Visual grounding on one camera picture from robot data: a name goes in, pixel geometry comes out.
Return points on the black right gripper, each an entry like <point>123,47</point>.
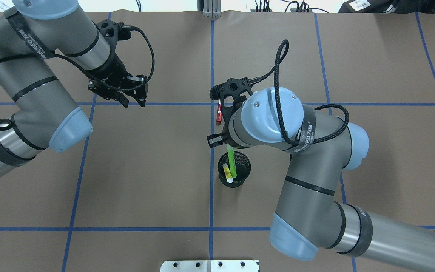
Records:
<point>214,140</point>

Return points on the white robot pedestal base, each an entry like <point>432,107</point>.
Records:
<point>210,266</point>

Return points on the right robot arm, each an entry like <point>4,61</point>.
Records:
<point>307,217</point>

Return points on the aluminium frame post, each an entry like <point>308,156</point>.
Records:
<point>211,9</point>

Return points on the red white marker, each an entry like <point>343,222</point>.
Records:
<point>219,116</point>

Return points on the yellow highlighter pen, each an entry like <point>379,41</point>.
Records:
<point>227,172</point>

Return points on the green highlighter pen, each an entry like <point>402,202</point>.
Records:
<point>231,160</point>

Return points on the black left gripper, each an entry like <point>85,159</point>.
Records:
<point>112,69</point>

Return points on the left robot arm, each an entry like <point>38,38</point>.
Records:
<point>33,31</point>

